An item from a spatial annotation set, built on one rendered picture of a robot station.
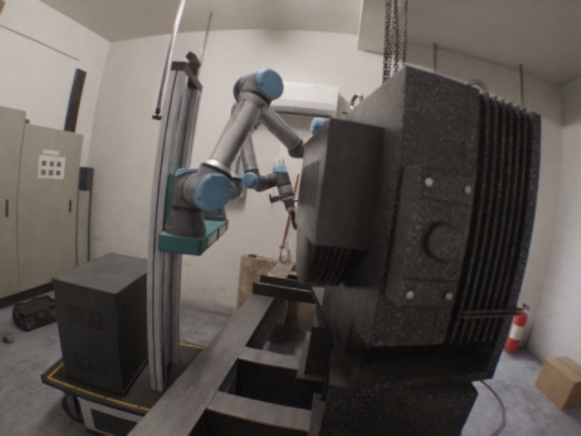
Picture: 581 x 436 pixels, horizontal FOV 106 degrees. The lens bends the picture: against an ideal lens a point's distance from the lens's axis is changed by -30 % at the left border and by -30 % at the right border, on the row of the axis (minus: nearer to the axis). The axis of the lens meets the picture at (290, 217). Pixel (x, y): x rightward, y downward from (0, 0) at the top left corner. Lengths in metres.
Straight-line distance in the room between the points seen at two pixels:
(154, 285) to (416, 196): 1.07
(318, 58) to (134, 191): 2.30
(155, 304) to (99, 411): 0.61
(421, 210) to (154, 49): 3.49
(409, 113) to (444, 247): 0.28
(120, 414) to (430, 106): 1.59
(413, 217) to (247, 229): 2.45
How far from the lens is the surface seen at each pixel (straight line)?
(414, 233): 0.58
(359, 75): 3.03
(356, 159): 0.73
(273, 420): 0.97
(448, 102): 0.73
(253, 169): 1.50
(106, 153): 3.79
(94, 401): 1.58
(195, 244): 1.07
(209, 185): 0.95
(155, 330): 1.42
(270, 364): 1.23
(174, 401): 1.01
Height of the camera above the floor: 1.31
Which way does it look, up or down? 5 degrees down
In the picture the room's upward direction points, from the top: 7 degrees clockwise
